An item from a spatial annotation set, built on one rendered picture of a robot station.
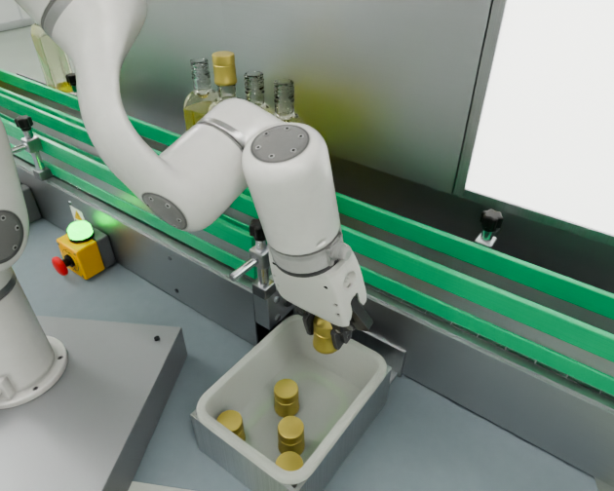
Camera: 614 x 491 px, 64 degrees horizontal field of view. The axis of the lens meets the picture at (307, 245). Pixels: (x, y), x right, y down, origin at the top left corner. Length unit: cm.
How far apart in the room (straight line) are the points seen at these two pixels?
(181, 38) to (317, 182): 75
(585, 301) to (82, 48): 62
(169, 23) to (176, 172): 74
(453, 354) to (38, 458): 54
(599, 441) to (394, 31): 60
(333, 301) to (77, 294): 62
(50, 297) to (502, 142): 82
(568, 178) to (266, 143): 45
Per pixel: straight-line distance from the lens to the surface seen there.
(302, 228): 43
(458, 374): 74
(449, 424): 77
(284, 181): 39
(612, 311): 72
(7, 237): 59
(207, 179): 42
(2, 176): 58
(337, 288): 49
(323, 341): 62
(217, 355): 83
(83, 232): 100
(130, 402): 72
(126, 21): 45
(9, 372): 76
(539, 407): 73
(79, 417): 73
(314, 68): 85
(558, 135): 72
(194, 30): 108
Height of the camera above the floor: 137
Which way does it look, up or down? 37 degrees down
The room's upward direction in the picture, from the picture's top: straight up
